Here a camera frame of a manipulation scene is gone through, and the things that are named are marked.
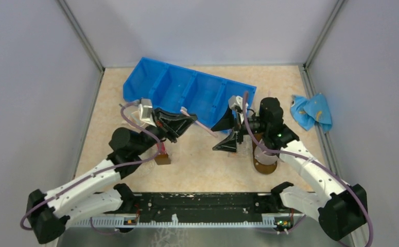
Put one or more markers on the blue divided storage bin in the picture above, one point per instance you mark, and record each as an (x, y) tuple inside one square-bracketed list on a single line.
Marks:
[(171, 87)]

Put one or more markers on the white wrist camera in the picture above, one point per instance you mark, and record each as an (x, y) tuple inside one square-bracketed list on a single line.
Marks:
[(235, 106), (146, 111)]

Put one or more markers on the brown oval wooden tray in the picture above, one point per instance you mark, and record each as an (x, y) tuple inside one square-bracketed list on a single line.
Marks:
[(263, 169)]

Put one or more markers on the white ceramic mug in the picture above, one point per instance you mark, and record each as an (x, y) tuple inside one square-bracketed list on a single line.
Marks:
[(133, 115)]

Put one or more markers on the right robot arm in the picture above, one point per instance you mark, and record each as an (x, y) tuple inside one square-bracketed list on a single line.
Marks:
[(338, 207)]

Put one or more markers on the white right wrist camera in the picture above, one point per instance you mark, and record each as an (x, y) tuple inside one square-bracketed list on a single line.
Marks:
[(235, 106)]

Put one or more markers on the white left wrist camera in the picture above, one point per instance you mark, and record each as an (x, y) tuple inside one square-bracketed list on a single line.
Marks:
[(146, 111)]

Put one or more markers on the clear holder with wooden ends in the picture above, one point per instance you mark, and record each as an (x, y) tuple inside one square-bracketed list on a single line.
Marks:
[(172, 156)]

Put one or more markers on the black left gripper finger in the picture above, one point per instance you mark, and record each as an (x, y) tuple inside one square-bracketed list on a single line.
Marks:
[(173, 132), (173, 121)]

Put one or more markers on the red toothpaste tube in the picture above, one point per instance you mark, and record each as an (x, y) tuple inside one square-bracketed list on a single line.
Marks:
[(161, 147)]

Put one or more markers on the blue crumpled cloth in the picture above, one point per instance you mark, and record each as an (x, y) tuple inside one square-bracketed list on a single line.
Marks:
[(308, 112)]

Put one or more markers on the clear textured acrylic tray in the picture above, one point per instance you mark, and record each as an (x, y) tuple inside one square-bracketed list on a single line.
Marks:
[(244, 150)]

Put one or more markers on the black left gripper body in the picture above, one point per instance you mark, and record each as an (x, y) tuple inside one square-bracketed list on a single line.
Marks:
[(148, 140)]

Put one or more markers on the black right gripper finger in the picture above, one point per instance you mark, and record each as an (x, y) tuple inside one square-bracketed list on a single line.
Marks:
[(229, 144), (226, 122)]

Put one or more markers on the grey ceramic mug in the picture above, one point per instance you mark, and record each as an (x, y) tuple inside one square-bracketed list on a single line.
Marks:
[(264, 158)]

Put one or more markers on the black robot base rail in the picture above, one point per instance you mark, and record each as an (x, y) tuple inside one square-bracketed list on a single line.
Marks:
[(197, 208)]

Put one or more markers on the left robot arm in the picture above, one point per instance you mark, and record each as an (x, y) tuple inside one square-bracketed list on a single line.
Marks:
[(49, 214)]

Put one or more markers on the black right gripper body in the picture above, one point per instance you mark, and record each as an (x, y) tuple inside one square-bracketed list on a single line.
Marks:
[(256, 125)]

